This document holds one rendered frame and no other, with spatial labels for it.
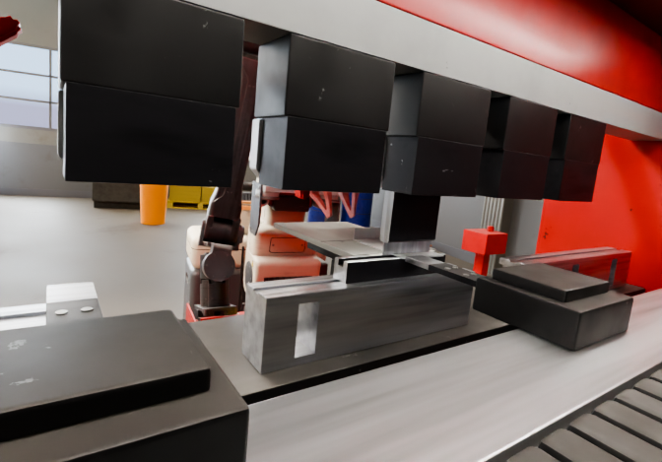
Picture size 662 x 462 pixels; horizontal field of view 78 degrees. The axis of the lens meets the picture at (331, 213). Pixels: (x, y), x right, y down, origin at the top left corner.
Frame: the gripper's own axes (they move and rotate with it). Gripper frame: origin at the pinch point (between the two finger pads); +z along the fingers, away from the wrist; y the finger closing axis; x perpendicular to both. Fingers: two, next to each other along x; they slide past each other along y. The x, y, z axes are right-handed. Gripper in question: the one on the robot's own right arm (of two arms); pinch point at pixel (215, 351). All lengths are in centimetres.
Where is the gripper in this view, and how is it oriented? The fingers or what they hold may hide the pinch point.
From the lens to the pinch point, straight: 89.8
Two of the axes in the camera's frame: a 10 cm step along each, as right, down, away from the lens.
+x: 8.8, 0.1, 4.7
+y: 4.7, -1.1, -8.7
